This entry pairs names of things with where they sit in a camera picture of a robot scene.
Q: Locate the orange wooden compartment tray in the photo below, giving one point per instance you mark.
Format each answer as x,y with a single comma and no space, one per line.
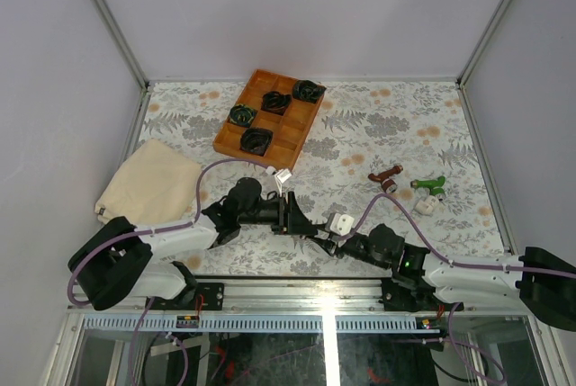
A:
270,121

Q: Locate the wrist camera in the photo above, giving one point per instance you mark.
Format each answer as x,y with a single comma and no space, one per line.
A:
339,224
281,177

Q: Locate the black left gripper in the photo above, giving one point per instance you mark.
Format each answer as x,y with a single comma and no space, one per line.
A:
292,219

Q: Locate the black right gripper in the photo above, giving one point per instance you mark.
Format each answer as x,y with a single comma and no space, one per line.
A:
331,246

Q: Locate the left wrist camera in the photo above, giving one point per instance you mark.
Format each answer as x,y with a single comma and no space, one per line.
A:
281,177

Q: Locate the beige folded cloth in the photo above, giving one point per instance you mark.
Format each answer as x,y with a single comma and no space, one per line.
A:
155,185

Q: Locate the green water faucet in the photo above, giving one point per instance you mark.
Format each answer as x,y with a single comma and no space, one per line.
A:
435,187

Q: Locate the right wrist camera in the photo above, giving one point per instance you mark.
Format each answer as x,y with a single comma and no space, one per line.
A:
339,224

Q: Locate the white slotted cable duct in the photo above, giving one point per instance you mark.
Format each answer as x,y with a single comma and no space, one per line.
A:
260,323

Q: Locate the brown water faucet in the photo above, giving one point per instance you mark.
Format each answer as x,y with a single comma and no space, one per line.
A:
385,179

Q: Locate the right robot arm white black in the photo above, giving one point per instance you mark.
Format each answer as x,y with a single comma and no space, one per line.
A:
537,281

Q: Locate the white pipe fitting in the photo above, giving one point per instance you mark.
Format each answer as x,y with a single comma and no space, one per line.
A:
426,206

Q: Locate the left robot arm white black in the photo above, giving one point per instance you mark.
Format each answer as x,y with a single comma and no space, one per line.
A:
123,260

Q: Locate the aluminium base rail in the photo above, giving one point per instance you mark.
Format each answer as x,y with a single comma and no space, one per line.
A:
261,293

